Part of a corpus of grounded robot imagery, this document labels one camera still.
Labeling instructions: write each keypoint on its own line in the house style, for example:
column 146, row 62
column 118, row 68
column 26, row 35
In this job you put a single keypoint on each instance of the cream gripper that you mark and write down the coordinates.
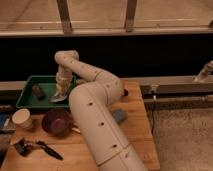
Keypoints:
column 62, row 84

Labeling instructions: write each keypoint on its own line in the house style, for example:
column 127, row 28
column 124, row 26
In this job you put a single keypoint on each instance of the grey towel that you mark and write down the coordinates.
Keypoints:
column 58, row 98

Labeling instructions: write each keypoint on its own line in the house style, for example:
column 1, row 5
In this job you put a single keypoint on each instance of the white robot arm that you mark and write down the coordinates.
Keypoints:
column 91, row 90

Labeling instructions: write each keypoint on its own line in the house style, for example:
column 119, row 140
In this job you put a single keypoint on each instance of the green plastic tray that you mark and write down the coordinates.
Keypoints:
column 28, row 99

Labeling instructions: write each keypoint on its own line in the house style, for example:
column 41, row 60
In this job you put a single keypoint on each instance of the dark brown block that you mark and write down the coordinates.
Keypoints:
column 38, row 92

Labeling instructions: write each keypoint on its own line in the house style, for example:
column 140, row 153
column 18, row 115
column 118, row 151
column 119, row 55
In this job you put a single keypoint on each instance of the purple bowl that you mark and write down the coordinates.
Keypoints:
column 56, row 122

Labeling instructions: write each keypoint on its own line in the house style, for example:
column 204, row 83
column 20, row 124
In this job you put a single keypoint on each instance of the white paper cup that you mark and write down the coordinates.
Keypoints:
column 23, row 119

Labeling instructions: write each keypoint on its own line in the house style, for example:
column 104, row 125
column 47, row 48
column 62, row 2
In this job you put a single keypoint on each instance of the blue sponge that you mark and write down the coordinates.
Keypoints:
column 119, row 115

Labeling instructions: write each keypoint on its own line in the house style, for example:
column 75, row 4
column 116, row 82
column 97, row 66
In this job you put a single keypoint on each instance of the blue object at edge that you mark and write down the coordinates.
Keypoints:
column 5, row 121

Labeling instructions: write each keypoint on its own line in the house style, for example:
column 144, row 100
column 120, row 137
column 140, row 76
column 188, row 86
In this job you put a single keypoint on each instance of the black binder clip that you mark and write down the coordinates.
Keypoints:
column 22, row 147

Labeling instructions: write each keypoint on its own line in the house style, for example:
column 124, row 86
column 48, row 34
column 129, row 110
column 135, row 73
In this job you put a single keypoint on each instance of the black handled tool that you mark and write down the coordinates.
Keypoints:
column 49, row 150

